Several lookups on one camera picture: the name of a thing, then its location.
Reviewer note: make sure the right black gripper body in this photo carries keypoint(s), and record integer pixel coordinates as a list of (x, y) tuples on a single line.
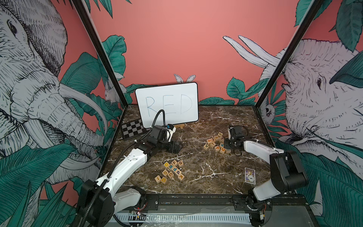
[(229, 143)]

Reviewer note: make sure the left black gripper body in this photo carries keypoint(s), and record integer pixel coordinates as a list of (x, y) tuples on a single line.
[(168, 147)]

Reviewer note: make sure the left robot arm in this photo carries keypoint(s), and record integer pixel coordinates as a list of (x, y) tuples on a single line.
[(99, 200)]

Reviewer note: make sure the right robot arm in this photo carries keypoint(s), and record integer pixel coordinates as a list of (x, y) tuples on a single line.
[(286, 170)]

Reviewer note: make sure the wooden block letter U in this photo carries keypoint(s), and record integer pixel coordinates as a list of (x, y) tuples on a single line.
[(222, 150)]

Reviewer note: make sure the wooden block letter G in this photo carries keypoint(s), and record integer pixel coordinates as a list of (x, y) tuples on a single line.
[(180, 163)]

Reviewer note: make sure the wooden block letter K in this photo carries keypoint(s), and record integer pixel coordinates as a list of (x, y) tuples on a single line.
[(181, 177)]

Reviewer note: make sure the black white checkerboard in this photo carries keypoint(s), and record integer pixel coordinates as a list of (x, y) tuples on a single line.
[(132, 129)]

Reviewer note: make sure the wooden board stand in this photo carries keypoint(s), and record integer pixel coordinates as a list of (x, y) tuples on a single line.
[(179, 126)]

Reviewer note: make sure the white dry-erase board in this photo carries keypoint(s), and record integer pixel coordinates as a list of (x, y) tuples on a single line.
[(179, 102)]

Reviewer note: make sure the playing card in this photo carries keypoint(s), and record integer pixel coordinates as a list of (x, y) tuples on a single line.
[(250, 176)]

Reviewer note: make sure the wooden block orange I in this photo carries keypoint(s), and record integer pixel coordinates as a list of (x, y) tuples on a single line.
[(158, 179)]

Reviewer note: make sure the plain yellow wooden block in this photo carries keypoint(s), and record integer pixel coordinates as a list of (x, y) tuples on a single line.
[(164, 180)]

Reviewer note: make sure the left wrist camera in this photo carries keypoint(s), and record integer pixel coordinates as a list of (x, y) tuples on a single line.
[(170, 131)]

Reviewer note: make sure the black front rail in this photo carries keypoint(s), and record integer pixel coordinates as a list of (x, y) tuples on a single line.
[(155, 202)]

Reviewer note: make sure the white slotted cable duct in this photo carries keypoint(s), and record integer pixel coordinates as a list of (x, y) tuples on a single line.
[(151, 218)]

